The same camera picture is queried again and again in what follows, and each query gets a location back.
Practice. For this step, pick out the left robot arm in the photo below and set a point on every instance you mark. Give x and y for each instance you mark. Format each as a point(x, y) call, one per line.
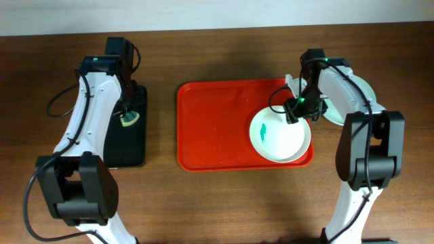
point(107, 129)

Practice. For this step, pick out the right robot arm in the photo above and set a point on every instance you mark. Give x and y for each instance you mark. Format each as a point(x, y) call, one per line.
point(370, 148)

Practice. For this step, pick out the black plastic tray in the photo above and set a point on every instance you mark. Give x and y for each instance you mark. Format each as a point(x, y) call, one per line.
point(125, 146)

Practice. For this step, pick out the red plastic tray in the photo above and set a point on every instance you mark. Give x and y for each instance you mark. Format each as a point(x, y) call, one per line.
point(213, 121)

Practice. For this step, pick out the light green plate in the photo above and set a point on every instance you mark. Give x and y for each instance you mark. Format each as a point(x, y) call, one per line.
point(332, 113)

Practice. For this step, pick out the white plate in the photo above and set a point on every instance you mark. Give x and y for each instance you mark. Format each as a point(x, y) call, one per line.
point(276, 140)

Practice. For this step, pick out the green yellow sponge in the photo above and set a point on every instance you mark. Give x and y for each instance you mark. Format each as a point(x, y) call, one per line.
point(129, 118)

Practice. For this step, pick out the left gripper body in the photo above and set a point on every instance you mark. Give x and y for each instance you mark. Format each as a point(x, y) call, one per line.
point(133, 97)

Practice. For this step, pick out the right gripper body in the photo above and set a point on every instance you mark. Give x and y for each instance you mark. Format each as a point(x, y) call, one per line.
point(304, 106)

